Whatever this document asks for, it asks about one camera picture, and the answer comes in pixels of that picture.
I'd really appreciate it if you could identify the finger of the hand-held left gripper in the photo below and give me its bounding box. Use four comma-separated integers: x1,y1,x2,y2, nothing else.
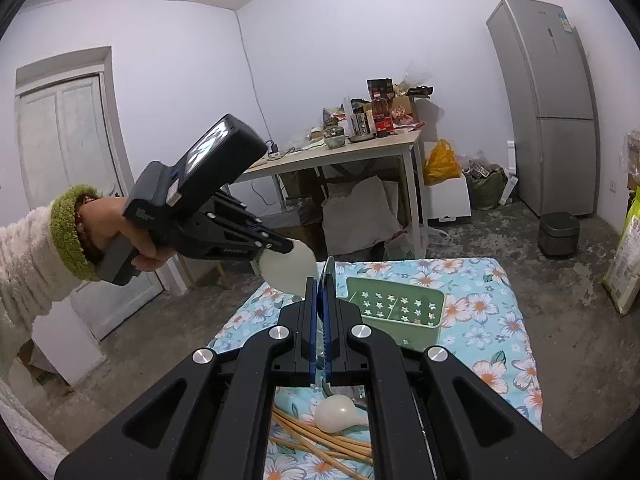
182,225,264,262
210,196,297,257

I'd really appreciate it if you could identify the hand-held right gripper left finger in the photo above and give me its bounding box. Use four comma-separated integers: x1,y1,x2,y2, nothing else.
55,277,322,480

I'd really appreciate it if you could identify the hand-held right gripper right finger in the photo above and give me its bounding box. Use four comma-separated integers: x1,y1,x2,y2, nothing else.
322,279,582,480

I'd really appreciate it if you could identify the white round rice spoon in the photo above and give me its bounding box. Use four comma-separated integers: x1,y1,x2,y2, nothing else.
259,239,319,295

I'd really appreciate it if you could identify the green star-holed utensil holder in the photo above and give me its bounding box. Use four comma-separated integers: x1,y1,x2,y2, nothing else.
345,275,446,352

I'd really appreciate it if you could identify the white soup spoon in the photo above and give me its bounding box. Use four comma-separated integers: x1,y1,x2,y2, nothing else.
314,394,372,435

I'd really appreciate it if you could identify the bamboo chopstick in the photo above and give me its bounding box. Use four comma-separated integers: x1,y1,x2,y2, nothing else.
312,452,373,480
270,435,351,468
272,414,373,461
274,406,373,453

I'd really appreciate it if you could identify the person's left forearm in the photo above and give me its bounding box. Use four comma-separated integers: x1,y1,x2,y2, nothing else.
0,184,104,321

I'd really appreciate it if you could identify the person's left hand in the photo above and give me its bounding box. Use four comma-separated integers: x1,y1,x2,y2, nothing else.
80,196,172,274

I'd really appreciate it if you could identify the white sack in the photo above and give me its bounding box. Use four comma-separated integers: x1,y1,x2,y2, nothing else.
320,175,401,257

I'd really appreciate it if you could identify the white-legged wooden table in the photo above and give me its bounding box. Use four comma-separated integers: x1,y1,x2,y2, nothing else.
235,127,427,262

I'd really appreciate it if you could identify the white panel door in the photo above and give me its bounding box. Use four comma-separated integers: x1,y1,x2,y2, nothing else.
15,47,168,342

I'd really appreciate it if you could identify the floral blue blanket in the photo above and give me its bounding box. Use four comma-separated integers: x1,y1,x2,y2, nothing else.
205,255,546,480

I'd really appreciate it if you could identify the red bottle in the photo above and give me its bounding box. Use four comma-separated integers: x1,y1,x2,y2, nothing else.
372,97,397,139

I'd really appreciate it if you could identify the white cabinet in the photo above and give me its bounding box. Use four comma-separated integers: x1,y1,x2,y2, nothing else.
420,140,472,225

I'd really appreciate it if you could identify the dark brown box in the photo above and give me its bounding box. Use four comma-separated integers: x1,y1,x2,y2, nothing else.
366,78,396,101

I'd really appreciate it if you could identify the yellow plastic bag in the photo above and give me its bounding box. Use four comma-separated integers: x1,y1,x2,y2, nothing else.
424,139,462,186

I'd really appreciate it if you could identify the pink printed cardboard box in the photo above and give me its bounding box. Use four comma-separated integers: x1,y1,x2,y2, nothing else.
392,95,419,126

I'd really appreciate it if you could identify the green bag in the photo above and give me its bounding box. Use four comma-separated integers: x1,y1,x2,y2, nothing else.
465,162,512,211

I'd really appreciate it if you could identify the white plastic object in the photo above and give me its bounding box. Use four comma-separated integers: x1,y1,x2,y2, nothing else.
502,141,522,206

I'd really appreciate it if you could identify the dark rice cooker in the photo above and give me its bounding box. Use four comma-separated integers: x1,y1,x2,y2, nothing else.
537,211,582,259

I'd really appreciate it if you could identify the person's white fleece jacket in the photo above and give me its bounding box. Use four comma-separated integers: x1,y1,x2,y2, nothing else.
0,360,71,480

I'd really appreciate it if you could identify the yellow and white rice bag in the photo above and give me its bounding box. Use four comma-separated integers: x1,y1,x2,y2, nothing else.
602,185,640,317

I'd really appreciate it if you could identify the silver refrigerator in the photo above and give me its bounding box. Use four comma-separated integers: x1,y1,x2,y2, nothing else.
486,0,601,218

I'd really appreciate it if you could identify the pile of plastic bags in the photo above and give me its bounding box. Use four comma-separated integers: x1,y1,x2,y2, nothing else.
625,130,640,192

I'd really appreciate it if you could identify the wall cable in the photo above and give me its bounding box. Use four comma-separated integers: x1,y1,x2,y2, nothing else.
239,12,275,147

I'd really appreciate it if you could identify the bead bracelet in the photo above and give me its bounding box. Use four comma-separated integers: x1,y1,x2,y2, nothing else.
74,199,101,265

